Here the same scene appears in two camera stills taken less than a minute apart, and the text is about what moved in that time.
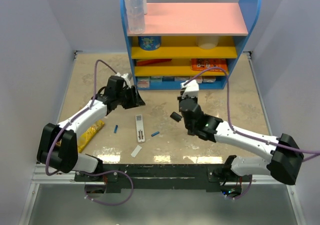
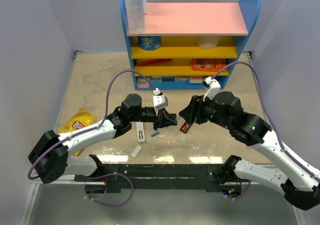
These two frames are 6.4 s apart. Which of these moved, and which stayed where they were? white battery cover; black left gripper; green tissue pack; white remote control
Moved: black left gripper
Stayed: white remote control; white battery cover; green tissue pack
